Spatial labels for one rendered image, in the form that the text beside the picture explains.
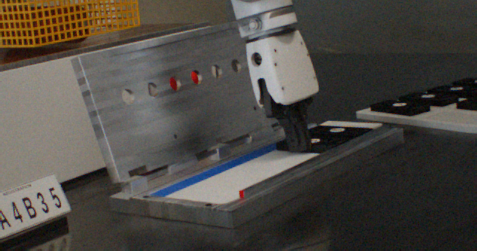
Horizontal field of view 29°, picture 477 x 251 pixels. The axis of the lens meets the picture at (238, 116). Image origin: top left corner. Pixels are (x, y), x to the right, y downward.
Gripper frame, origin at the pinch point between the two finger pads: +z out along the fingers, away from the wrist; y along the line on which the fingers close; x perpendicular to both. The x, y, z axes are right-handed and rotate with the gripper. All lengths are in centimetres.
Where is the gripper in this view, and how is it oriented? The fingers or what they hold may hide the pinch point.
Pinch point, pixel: (297, 136)
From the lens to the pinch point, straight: 134.5
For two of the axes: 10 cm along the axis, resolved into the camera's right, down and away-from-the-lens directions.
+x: -7.6, 1.6, 6.3
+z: 2.6, 9.6, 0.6
